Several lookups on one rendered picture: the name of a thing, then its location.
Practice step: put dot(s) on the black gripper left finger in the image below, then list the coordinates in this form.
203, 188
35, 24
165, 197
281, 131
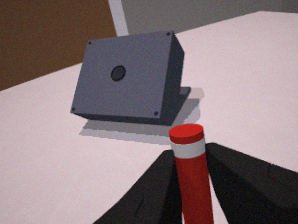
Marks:
154, 199

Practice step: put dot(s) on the red peg with white band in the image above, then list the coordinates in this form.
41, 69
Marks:
187, 142

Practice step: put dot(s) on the grey square panel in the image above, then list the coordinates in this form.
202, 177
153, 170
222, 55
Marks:
132, 79

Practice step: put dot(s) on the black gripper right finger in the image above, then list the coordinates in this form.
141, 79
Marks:
252, 191

